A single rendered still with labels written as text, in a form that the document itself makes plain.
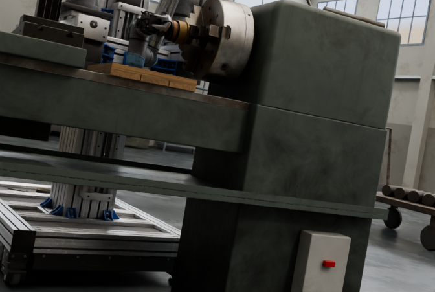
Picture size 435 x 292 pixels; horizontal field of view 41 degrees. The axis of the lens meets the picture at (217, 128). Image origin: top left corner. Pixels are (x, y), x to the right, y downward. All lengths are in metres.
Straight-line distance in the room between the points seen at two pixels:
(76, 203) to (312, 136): 1.22
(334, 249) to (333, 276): 0.10
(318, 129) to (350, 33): 0.38
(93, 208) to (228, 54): 1.16
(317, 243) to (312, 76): 0.61
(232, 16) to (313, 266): 0.94
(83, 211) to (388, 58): 1.54
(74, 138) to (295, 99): 1.15
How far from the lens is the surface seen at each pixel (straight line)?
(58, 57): 1.80
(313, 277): 2.19
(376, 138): 2.35
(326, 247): 2.19
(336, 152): 2.24
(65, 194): 2.83
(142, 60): 2.35
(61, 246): 2.51
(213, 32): 2.06
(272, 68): 2.07
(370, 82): 2.32
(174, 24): 2.12
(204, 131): 2.02
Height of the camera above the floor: 0.75
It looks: level
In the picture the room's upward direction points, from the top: 10 degrees clockwise
